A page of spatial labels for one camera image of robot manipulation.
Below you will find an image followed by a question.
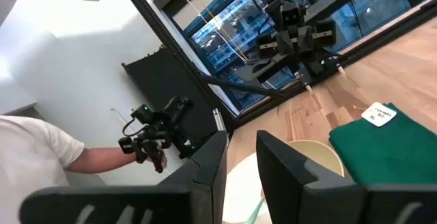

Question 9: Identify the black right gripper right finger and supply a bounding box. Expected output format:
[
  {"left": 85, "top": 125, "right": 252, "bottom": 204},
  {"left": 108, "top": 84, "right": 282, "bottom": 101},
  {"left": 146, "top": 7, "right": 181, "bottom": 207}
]
[{"left": 255, "top": 130, "right": 366, "bottom": 224}]

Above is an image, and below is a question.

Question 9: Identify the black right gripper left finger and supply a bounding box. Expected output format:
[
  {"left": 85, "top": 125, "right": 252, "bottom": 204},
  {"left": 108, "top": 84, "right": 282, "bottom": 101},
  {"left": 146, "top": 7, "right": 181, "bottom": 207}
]
[{"left": 156, "top": 130, "right": 229, "bottom": 224}]

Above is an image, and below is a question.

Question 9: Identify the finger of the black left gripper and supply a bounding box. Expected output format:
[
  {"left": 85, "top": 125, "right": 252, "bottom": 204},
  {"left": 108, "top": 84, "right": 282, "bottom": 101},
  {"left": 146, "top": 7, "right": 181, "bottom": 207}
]
[
  {"left": 296, "top": 25, "right": 313, "bottom": 53},
  {"left": 275, "top": 29, "right": 295, "bottom": 57}
]

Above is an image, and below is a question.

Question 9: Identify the white ceramic bowl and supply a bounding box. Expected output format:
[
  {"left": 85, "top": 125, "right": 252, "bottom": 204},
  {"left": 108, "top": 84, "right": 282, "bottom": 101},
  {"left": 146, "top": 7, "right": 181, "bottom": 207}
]
[{"left": 221, "top": 152, "right": 266, "bottom": 224}]

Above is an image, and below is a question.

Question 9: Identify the gold spoon with green handle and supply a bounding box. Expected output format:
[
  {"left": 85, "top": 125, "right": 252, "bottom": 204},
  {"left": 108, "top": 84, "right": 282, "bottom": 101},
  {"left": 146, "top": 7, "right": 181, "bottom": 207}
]
[{"left": 244, "top": 196, "right": 267, "bottom": 224}]

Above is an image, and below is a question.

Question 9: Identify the person's forearm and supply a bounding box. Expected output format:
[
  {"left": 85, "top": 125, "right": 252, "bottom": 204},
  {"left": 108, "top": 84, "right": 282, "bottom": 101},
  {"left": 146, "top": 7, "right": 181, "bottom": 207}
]
[{"left": 66, "top": 147, "right": 151, "bottom": 175}]

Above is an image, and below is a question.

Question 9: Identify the beige round plate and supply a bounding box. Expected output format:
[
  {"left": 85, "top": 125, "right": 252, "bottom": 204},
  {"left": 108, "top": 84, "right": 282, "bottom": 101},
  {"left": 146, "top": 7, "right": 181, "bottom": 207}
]
[{"left": 285, "top": 139, "right": 346, "bottom": 178}]

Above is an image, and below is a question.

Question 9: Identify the person's hand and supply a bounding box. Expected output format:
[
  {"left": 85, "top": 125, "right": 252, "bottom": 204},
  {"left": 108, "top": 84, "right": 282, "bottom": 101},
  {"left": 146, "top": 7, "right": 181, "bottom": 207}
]
[{"left": 145, "top": 148, "right": 169, "bottom": 171}]

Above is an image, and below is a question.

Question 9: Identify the white paper label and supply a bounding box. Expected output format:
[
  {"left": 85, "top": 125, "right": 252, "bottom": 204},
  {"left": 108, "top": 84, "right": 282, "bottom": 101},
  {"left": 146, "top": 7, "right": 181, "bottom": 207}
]
[{"left": 361, "top": 101, "right": 398, "bottom": 128}]

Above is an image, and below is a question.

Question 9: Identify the dark grey flat panel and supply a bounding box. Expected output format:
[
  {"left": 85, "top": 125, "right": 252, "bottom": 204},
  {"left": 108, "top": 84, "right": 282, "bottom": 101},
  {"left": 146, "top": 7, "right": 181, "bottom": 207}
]
[{"left": 121, "top": 45, "right": 220, "bottom": 156}]

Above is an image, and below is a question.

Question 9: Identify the green folded cloth napkin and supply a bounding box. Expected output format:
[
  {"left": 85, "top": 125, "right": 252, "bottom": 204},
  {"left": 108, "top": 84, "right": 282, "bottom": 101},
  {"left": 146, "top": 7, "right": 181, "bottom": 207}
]
[{"left": 328, "top": 102, "right": 437, "bottom": 186}]

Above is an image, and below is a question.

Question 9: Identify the person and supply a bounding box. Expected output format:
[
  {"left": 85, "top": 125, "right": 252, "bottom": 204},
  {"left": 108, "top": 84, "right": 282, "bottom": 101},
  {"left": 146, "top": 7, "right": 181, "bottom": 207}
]
[{"left": 0, "top": 114, "right": 86, "bottom": 224}]

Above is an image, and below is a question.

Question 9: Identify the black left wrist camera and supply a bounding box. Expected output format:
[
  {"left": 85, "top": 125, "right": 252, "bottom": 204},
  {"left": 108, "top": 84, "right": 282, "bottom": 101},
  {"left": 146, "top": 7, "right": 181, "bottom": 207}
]
[{"left": 279, "top": 1, "right": 307, "bottom": 27}]

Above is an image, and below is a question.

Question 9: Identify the yellow cable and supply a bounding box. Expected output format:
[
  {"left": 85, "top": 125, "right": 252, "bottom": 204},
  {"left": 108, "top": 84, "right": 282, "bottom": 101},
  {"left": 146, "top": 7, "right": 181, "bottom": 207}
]
[{"left": 180, "top": 0, "right": 249, "bottom": 64}]

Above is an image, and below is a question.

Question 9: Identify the silver frame bracket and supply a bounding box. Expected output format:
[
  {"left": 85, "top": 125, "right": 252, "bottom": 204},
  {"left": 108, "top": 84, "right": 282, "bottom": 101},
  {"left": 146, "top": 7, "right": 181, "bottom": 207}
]
[{"left": 212, "top": 108, "right": 227, "bottom": 133}]

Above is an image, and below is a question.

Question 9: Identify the black aluminium table frame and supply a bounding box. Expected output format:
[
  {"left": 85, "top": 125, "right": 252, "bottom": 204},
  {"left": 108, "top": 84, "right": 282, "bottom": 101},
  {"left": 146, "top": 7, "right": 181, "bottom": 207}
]
[{"left": 115, "top": 0, "right": 437, "bottom": 133}]

